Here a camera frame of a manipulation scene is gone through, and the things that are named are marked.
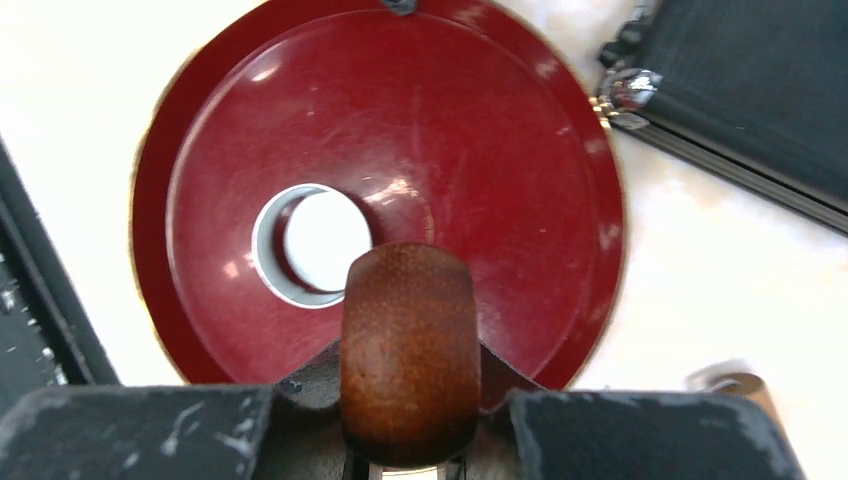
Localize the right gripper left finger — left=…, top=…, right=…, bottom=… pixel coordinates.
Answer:
left=1, top=345, right=342, bottom=479

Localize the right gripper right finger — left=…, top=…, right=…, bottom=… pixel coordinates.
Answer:
left=473, top=346, right=805, bottom=479

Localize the metal scraper wooden handle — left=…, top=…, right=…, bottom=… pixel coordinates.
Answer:
left=339, top=242, right=481, bottom=468

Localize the clear glass cup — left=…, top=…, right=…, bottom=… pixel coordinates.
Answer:
left=251, top=183, right=345, bottom=310

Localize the round cut dumpling wrapper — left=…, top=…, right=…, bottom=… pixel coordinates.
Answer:
left=283, top=191, right=373, bottom=292

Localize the wooden double-ended roller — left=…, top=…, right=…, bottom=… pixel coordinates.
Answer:
left=683, top=359, right=786, bottom=436

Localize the round red tray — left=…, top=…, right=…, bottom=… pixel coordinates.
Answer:
left=131, top=1, right=625, bottom=389

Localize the black case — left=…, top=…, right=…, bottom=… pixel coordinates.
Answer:
left=596, top=0, right=847, bottom=232

